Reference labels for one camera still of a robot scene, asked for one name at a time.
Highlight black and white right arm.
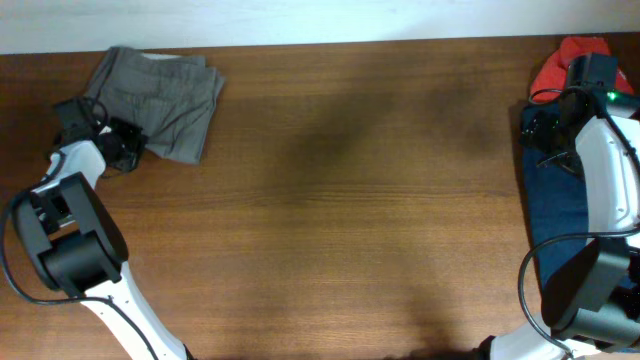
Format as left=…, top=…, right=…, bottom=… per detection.
left=485, top=86, right=639, bottom=359

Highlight red garment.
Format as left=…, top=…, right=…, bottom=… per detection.
left=529, top=36, right=612, bottom=103

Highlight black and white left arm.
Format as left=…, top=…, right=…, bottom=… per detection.
left=1, top=96, right=192, bottom=360

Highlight grey shorts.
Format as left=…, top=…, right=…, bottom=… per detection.
left=86, top=47, right=225, bottom=165

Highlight navy blue garment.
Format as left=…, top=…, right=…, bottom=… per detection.
left=519, top=92, right=640, bottom=291

